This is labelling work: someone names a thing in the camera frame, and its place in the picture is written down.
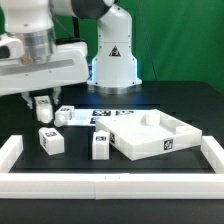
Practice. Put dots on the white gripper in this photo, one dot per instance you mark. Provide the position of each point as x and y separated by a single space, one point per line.
43 65

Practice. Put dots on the white square tabletop part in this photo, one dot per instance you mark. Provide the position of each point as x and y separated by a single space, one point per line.
148 133

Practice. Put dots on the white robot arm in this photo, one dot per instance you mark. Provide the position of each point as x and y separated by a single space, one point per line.
114 69

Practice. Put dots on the white marker sheet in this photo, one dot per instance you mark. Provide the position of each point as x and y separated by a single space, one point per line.
87 117

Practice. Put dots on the white U-shaped fence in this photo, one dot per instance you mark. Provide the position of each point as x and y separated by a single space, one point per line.
120 186

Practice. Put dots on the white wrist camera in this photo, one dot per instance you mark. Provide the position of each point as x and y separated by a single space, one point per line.
10 48

